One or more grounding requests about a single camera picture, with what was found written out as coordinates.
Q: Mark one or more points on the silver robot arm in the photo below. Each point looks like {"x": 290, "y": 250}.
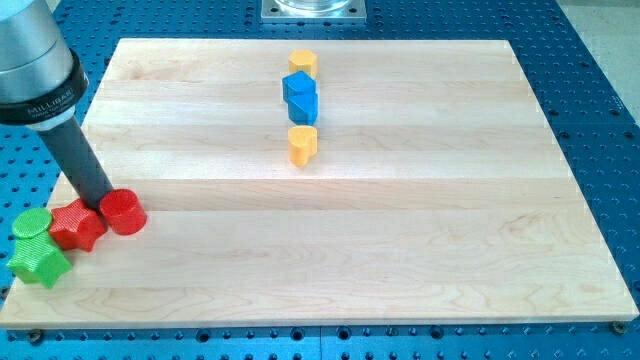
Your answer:
{"x": 42, "y": 79}

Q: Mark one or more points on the red star block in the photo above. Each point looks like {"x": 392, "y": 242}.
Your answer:
{"x": 76, "y": 226}

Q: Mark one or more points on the green star block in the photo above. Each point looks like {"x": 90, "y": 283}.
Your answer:
{"x": 39, "y": 260}

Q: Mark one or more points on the light wooden board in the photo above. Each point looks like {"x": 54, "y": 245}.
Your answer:
{"x": 438, "y": 194}

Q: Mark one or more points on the yellow heart block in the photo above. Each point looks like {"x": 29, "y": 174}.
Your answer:
{"x": 303, "y": 144}

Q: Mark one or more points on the blue triangle block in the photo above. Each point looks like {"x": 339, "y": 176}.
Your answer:
{"x": 303, "y": 108}

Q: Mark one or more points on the blue cube block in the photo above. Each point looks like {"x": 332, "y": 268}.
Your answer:
{"x": 298, "y": 83}

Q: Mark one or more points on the yellow hexagon block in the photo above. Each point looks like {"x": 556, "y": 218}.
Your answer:
{"x": 303, "y": 60}

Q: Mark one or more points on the red cylinder block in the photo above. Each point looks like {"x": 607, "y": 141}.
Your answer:
{"x": 123, "y": 211}

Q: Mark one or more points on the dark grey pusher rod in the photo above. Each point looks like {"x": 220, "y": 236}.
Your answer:
{"x": 70, "y": 148}

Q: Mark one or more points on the green cylinder block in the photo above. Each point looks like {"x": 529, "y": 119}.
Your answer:
{"x": 32, "y": 222}

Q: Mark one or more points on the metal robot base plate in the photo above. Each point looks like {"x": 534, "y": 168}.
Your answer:
{"x": 313, "y": 11}

